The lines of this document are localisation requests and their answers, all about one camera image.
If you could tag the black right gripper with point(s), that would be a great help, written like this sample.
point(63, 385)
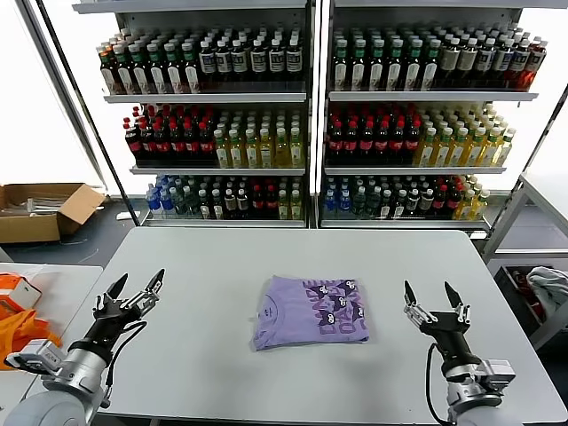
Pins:
point(450, 341)

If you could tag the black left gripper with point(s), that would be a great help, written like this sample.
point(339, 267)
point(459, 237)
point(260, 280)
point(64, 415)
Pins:
point(108, 328)

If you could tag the purple t-shirt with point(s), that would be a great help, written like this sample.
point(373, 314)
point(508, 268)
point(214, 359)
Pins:
point(284, 319)

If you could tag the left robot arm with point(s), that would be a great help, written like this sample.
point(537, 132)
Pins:
point(75, 377)

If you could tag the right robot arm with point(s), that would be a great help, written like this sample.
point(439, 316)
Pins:
point(466, 395)

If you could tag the black storage bin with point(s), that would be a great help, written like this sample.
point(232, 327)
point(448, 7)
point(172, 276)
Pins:
point(506, 284)

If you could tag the small white flat object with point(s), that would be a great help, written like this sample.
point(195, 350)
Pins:
point(123, 216)

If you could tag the red cloth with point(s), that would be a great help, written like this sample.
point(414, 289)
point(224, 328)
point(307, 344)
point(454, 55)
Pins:
point(519, 279)

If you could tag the orange white carton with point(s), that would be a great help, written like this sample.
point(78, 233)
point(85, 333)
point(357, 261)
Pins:
point(24, 295)

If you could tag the blue drink bottle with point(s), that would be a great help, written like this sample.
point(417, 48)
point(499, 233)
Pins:
point(167, 202)
point(344, 203)
point(330, 203)
point(154, 202)

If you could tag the yellow drink bottle white cap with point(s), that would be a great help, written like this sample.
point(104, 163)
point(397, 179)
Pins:
point(281, 153)
point(459, 153)
point(251, 153)
point(265, 153)
point(479, 204)
point(475, 153)
point(296, 206)
point(283, 206)
point(505, 151)
point(427, 153)
point(466, 206)
point(490, 153)
point(222, 153)
point(296, 153)
point(443, 153)
point(236, 153)

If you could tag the green tinted water bottle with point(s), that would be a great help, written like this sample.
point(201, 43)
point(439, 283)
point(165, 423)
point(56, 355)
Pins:
point(374, 204)
point(191, 203)
point(360, 204)
point(179, 203)

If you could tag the grey crumpled cloth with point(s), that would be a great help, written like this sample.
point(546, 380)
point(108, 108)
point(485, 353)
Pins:
point(548, 284)

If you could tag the cola bottle red cap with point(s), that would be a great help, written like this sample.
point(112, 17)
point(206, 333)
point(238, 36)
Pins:
point(382, 144)
point(367, 144)
point(257, 203)
point(439, 202)
point(147, 144)
point(412, 144)
point(191, 144)
point(271, 203)
point(206, 144)
point(351, 144)
point(397, 144)
point(177, 144)
point(336, 144)
point(133, 144)
point(452, 202)
point(162, 144)

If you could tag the dark bottle white cap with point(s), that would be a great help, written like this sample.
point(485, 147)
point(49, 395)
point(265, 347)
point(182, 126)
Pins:
point(217, 205)
point(203, 205)
point(426, 202)
point(413, 203)
point(387, 205)
point(400, 205)

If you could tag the grey metal cart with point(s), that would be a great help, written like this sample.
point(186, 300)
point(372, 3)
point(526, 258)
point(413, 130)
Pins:
point(507, 222)

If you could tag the brown cardboard box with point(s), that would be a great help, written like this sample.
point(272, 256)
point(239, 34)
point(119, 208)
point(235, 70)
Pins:
point(26, 228)

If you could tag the clear plastic packed parts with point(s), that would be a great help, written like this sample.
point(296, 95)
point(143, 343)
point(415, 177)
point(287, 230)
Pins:
point(35, 205)

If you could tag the dark bottle cream label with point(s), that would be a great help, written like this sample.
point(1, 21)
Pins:
point(230, 204)
point(467, 60)
point(242, 204)
point(450, 60)

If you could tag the thin black pole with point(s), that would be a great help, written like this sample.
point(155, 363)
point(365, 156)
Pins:
point(543, 133)
point(83, 102)

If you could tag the grey metal shelf unit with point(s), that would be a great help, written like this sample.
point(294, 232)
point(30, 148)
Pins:
point(430, 96)
point(204, 97)

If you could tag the dark bottle green label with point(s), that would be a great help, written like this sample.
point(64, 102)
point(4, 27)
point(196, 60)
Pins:
point(157, 77)
point(376, 66)
point(412, 66)
point(430, 66)
point(175, 77)
point(191, 77)
point(124, 77)
point(341, 66)
point(358, 66)
point(394, 66)
point(140, 77)

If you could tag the dark bottle orange label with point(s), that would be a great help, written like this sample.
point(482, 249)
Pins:
point(108, 75)

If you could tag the dark bottle white blue label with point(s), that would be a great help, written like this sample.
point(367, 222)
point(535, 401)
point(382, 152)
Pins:
point(258, 62)
point(239, 62)
point(223, 62)
point(276, 62)
point(520, 60)
point(294, 62)
point(207, 62)
point(503, 60)
point(485, 60)

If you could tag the red drink bottle white label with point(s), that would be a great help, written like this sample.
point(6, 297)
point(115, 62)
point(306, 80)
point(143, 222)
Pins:
point(535, 62)

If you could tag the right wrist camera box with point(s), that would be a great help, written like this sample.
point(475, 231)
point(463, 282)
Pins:
point(499, 375)

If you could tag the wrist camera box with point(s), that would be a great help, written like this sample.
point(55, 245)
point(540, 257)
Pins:
point(499, 375)
point(40, 355)

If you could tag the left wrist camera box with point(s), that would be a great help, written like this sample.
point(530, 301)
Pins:
point(40, 355)

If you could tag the grey metal frame post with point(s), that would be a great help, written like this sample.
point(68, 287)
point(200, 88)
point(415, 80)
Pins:
point(61, 89)

